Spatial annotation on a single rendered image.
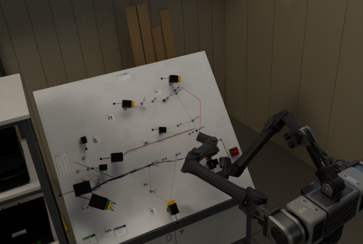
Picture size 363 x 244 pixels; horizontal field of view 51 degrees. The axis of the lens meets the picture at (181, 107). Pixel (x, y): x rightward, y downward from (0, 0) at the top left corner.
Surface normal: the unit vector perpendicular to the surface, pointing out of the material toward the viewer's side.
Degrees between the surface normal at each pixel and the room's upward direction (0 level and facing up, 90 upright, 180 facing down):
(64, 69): 90
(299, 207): 0
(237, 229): 90
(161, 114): 50
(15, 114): 0
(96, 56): 90
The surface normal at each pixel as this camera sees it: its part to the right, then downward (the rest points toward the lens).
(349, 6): -0.84, 0.32
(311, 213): -0.07, -0.87
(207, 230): 0.43, 0.42
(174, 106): 0.29, -0.24
